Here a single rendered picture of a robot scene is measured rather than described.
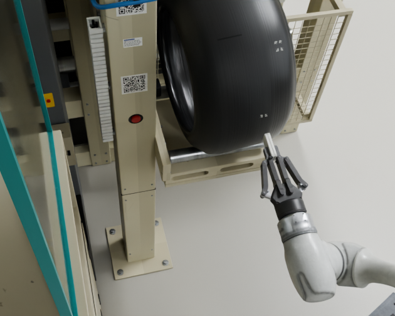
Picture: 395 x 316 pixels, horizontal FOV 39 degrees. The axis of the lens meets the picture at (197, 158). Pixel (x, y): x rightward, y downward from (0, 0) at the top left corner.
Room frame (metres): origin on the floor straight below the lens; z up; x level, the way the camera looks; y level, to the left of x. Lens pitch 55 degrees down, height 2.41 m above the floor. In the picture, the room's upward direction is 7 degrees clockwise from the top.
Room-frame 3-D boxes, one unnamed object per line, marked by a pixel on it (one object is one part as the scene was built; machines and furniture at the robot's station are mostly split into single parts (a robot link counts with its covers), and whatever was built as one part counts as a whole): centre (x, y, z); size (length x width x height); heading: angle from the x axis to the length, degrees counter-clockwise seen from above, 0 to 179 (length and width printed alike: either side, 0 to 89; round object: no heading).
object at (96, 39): (1.05, 0.29, 1.19); 0.05 x 0.04 x 0.48; 20
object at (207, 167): (1.08, -0.06, 0.83); 0.36 x 0.09 x 0.06; 110
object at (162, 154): (1.16, 0.16, 0.90); 0.40 x 0.03 x 0.10; 20
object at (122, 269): (1.11, 0.22, 0.01); 0.27 x 0.27 x 0.02; 20
